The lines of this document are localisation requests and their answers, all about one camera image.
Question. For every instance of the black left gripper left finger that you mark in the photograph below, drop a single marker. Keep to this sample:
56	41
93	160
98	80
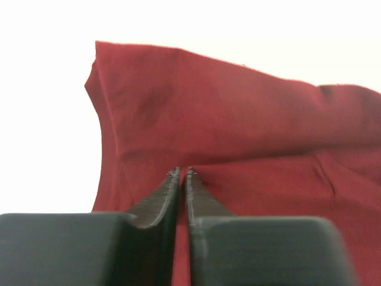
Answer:
100	248

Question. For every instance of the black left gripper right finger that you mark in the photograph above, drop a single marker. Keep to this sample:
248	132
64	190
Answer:
226	249

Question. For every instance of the dark red t shirt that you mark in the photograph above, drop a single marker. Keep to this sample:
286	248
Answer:
262	145

